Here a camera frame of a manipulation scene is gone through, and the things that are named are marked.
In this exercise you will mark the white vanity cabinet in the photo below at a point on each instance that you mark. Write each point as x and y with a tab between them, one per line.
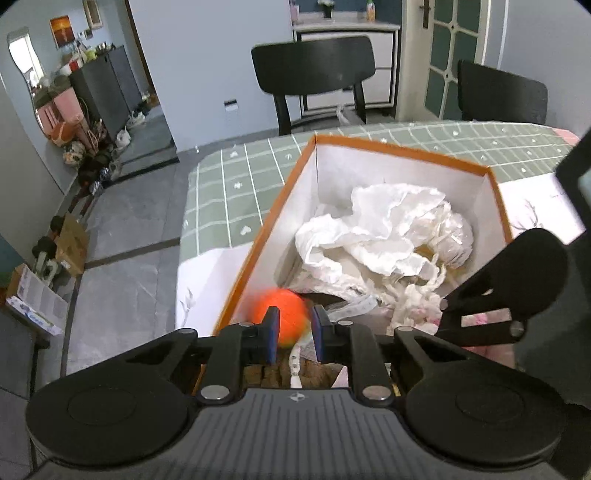
383	50

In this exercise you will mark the orange cardboard box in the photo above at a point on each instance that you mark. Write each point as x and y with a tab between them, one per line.
295	198

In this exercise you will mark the orange sunset wall picture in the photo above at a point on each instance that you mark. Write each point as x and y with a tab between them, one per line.
61	31

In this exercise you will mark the orange green soft ball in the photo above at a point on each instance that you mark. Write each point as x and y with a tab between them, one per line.
291	314

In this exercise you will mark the brown cardboard box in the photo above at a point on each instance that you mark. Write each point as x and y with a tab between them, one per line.
71	244

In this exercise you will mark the black chair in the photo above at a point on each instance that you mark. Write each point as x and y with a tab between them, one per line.
503	97
314	64

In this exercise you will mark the pink cloth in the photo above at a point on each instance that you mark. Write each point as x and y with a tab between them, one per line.
565	136

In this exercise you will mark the white blue carton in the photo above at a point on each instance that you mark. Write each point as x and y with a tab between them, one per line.
37	300

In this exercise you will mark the wavy wall mirror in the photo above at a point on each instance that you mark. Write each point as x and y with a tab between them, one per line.
25	69

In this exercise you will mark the pink bottles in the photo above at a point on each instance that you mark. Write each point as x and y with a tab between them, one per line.
295	11

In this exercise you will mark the dark storage cabinet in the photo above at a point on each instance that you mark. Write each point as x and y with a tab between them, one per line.
106	87

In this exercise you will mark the brown braided plush toy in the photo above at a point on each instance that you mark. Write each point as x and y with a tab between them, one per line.
318	376

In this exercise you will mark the grey framed wall picture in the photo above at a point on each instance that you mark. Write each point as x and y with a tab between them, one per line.
92	14

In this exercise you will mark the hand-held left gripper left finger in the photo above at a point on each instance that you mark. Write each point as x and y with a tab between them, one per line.
276	332

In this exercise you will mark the pink bags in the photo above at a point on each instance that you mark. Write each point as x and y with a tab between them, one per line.
60	110

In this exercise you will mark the yellow bottle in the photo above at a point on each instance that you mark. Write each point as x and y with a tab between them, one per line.
371	11

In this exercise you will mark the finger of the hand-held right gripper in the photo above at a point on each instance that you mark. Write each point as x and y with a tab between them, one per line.
480	333

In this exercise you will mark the glass paned door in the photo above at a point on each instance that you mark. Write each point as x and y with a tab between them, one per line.
452	46

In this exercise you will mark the white tissue paper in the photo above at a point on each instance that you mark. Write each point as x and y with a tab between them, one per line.
383	230

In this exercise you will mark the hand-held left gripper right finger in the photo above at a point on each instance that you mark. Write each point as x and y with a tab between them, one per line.
316	332

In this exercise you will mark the black vase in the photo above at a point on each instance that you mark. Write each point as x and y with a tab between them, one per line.
327	8

